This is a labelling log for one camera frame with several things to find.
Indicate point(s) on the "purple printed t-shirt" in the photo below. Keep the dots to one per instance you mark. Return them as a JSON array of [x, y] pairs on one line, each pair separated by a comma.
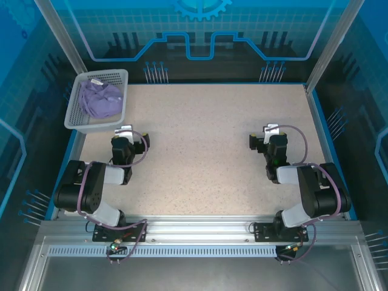
[[101, 101]]

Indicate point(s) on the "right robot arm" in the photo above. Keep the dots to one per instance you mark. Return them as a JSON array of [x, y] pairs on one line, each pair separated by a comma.
[[312, 194]]

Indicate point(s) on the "grey perforated plastic basket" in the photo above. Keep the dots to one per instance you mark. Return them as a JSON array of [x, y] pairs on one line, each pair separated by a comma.
[[71, 118]]

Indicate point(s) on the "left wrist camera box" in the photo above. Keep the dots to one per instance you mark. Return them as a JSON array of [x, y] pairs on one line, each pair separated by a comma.
[[125, 132]]

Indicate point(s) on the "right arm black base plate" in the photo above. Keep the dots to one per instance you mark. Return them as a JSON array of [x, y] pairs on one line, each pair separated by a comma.
[[263, 232]]

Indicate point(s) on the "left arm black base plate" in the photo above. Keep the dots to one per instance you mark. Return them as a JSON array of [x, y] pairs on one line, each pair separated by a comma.
[[101, 235]]

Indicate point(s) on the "aluminium frame post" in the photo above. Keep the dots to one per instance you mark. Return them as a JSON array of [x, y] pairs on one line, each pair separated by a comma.
[[60, 36], [333, 45]]

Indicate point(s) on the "aluminium frame rail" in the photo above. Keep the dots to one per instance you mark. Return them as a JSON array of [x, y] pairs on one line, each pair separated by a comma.
[[197, 227]]

